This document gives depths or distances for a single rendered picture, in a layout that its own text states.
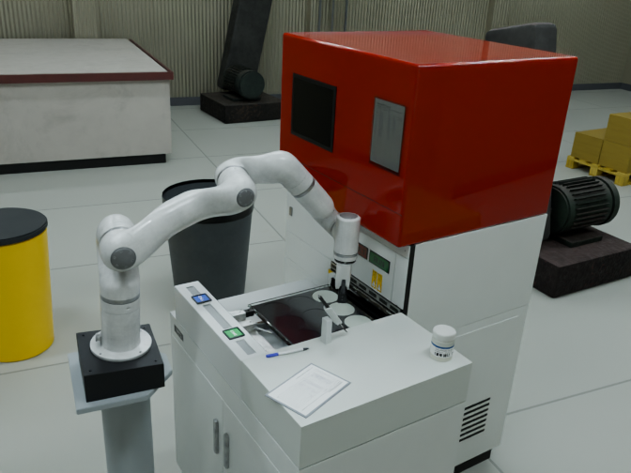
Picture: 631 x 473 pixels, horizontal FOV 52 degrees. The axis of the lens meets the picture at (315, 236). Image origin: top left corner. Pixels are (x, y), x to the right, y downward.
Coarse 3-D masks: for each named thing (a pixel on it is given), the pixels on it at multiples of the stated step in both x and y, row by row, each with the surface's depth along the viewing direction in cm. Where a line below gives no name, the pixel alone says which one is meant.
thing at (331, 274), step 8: (328, 272) 264; (328, 280) 265; (352, 288) 251; (360, 288) 249; (360, 296) 247; (368, 296) 243; (376, 304) 239; (368, 312) 246; (384, 312) 235; (392, 312) 233
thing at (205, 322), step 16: (176, 288) 238; (192, 288) 239; (176, 304) 241; (192, 304) 227; (208, 304) 229; (192, 320) 228; (208, 320) 218; (224, 320) 219; (192, 336) 231; (208, 336) 217; (224, 336) 210; (208, 352) 220; (224, 352) 208; (240, 352) 202; (256, 352) 202; (224, 368) 210; (240, 368) 198; (240, 384) 201
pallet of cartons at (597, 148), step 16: (608, 128) 705; (624, 128) 687; (576, 144) 741; (592, 144) 724; (608, 144) 706; (624, 144) 690; (576, 160) 743; (592, 160) 728; (608, 160) 710; (624, 160) 693; (624, 176) 694
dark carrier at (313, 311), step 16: (320, 288) 256; (272, 304) 243; (288, 304) 243; (304, 304) 244; (320, 304) 244; (352, 304) 245; (272, 320) 232; (288, 320) 233; (304, 320) 233; (320, 320) 234; (288, 336) 223; (304, 336) 223
